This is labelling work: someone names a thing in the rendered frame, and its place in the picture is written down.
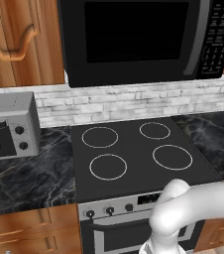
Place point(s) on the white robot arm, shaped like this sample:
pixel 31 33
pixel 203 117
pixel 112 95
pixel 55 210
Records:
pixel 190 204

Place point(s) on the black glass hob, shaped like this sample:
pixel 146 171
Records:
pixel 140 155

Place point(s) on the steel oven with knobs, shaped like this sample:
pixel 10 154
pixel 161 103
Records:
pixel 117 211

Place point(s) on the black microwave oven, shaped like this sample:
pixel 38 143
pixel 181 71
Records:
pixel 140 39

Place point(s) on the grey toaster oven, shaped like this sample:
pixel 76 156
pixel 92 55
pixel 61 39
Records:
pixel 10 127

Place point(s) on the black oven door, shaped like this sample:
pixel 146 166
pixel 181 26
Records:
pixel 124 236

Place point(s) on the wooden drawer front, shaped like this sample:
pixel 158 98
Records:
pixel 31 222
pixel 34 246

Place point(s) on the wooden base cupboard door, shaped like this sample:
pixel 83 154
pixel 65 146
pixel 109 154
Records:
pixel 220 233

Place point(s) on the round silver drawer knob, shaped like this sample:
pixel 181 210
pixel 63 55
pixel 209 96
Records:
pixel 7 252

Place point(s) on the wooden wall cupboard door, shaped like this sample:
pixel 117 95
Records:
pixel 21 41

